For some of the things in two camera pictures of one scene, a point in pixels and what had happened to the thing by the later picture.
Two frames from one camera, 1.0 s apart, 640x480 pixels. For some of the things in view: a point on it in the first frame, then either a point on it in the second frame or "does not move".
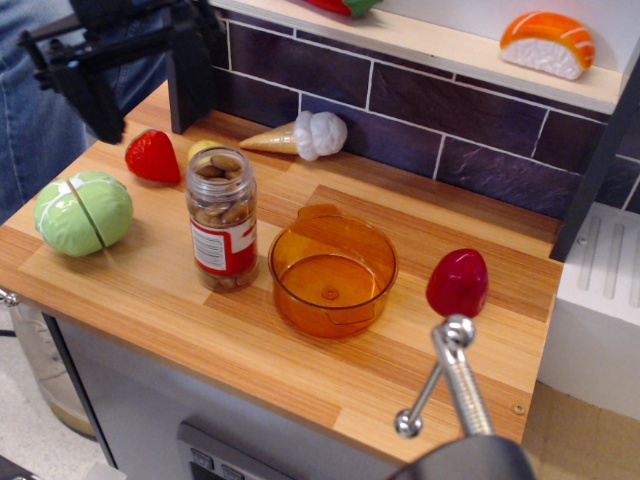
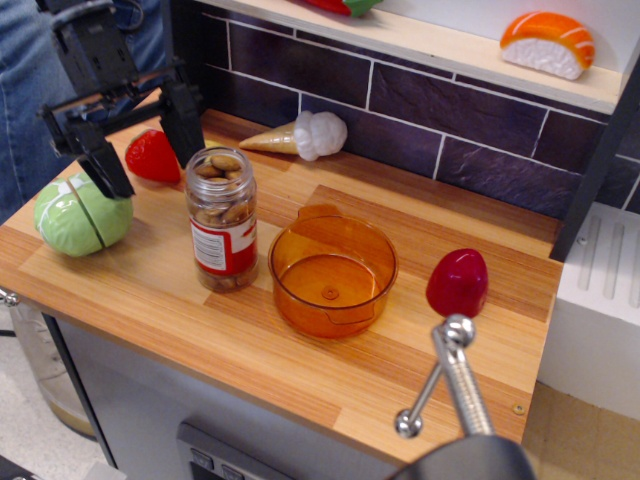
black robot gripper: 109,32 → 109,91
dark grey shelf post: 601,167 does not move
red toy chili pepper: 353,8 does not move
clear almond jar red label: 223,217 does not move
